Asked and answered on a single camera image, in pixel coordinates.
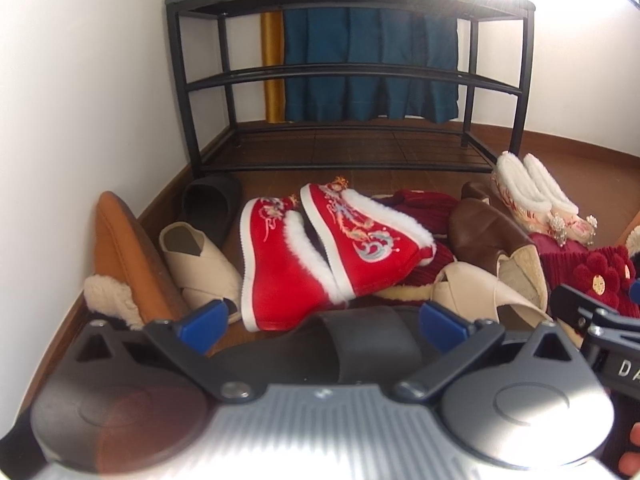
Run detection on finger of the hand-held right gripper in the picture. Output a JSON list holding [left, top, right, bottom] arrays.
[[550, 284, 608, 333], [587, 307, 640, 342]]

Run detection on beige cloth shoe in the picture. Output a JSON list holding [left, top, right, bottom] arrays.
[[159, 221, 243, 325], [431, 262, 557, 332]]

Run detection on red embroidered fur-trimmed boot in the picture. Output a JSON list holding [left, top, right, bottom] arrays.
[[300, 176, 437, 303], [239, 195, 351, 332]]

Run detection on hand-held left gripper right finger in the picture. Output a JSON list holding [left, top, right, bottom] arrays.
[[392, 301, 583, 403]]

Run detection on pink embroidered fur-trimmed shoe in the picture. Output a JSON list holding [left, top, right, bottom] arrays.
[[492, 152, 568, 247], [522, 154, 600, 248]]

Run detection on black rubber slipper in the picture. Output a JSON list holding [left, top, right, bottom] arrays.
[[210, 307, 437, 387], [179, 175, 244, 252]]

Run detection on person's right hand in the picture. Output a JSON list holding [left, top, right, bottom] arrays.
[[617, 422, 640, 480]]

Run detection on red knitted flower slipper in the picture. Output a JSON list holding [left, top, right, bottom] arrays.
[[619, 246, 640, 307], [530, 232, 637, 335]]

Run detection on brown leather shoe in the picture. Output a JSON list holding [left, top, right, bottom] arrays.
[[460, 180, 507, 207], [447, 197, 545, 307]]

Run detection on orange fleece-lined slipper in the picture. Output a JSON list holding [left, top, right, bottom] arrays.
[[82, 191, 193, 332], [617, 225, 640, 261]]

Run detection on gold curtain trim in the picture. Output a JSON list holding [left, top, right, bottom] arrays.
[[261, 10, 286, 124]]

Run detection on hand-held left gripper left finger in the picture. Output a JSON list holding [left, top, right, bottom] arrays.
[[72, 299, 261, 403]]

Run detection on blue curtain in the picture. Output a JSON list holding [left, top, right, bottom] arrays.
[[282, 0, 460, 125]]

